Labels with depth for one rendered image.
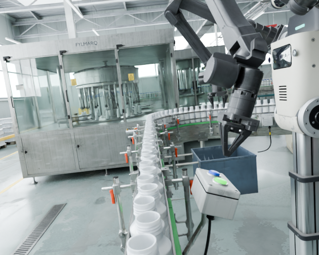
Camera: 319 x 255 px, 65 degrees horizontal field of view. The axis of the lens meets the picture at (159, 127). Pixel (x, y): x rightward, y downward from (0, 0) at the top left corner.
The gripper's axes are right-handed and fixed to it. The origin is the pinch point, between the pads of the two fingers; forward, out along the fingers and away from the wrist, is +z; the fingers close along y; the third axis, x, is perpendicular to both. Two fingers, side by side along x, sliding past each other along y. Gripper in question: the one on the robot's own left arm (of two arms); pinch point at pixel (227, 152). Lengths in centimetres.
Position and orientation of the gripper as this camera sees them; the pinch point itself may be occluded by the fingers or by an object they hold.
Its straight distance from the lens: 61.5
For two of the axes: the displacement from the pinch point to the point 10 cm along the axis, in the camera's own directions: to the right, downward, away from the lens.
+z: -2.5, 9.6, 1.1
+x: 9.7, 2.4, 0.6
